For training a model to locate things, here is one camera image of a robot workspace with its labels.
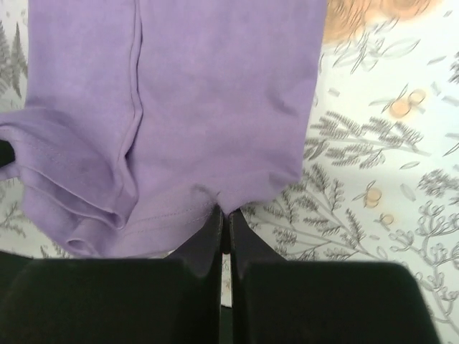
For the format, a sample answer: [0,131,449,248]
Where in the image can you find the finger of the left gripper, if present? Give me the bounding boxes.
[0,140,15,167]

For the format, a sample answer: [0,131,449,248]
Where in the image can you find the floral patterned table mat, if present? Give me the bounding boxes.
[1,1,458,343]

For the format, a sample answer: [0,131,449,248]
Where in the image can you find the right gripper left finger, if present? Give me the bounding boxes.
[1,208,224,343]

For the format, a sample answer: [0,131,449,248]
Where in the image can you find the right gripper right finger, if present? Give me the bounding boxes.
[227,211,439,344]

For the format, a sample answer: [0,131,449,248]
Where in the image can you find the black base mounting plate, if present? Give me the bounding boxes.
[0,252,34,282]

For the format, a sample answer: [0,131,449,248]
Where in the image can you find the purple t shirt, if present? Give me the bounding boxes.
[1,1,326,257]

